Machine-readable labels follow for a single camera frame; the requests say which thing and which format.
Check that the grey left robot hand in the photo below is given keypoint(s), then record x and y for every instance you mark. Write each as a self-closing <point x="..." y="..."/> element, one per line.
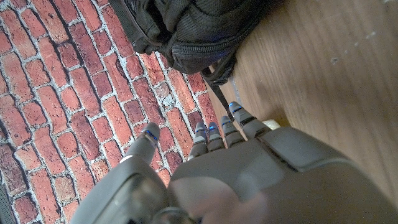
<point x="248" y="180"/>

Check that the black backpack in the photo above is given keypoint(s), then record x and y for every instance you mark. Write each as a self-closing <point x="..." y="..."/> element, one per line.
<point x="192" y="31"/>

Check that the red brick printed backdrop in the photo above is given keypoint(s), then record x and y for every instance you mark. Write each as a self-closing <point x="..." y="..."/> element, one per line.
<point x="62" y="93"/>

